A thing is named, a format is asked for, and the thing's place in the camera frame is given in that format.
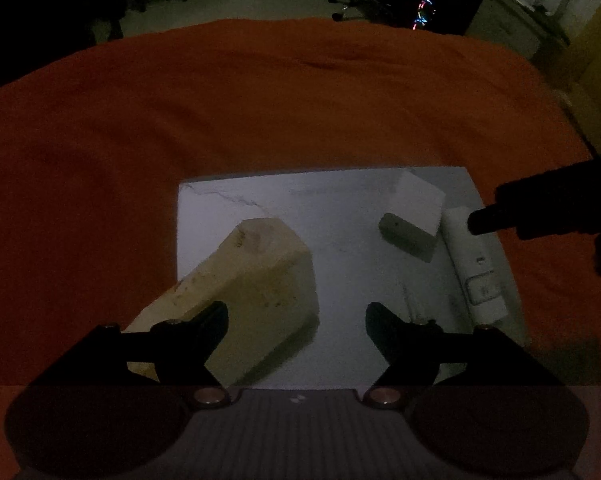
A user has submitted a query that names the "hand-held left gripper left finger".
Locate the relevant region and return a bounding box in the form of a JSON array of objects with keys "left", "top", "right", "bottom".
[{"left": 28, "top": 301, "right": 232, "bottom": 409}]

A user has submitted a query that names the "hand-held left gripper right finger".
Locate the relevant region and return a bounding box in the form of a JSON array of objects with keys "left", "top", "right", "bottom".
[{"left": 363, "top": 302, "right": 566, "bottom": 407}]

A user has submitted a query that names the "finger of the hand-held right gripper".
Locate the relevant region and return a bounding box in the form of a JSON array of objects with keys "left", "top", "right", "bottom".
[{"left": 468, "top": 159, "right": 601, "bottom": 242}]

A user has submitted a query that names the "beige wedge block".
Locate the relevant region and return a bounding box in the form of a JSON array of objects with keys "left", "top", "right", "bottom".
[{"left": 123, "top": 217, "right": 321, "bottom": 389}]

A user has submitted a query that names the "white tube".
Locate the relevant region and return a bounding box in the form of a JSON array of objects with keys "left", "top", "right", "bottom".
[{"left": 441, "top": 205, "right": 511, "bottom": 329}]

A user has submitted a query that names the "white box lid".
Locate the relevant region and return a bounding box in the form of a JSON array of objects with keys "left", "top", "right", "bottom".
[{"left": 176, "top": 166, "right": 531, "bottom": 391}]

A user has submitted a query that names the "orange cloth covered desktop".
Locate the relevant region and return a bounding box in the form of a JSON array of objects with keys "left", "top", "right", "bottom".
[{"left": 0, "top": 17, "right": 601, "bottom": 480}]

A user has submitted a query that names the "small white box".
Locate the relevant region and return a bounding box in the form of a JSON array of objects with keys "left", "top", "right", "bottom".
[{"left": 391, "top": 170, "right": 446, "bottom": 241}]

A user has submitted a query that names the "yellow wooden panel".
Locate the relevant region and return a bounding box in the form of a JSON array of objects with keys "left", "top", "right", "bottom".
[{"left": 555, "top": 0, "right": 601, "bottom": 163}]

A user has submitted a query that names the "white low cabinet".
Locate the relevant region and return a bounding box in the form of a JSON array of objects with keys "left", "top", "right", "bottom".
[{"left": 465, "top": 0, "right": 572, "bottom": 62}]

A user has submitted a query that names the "computer tower with coloured lights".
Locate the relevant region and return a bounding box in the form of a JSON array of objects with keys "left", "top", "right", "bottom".
[{"left": 409, "top": 0, "right": 464, "bottom": 33}]

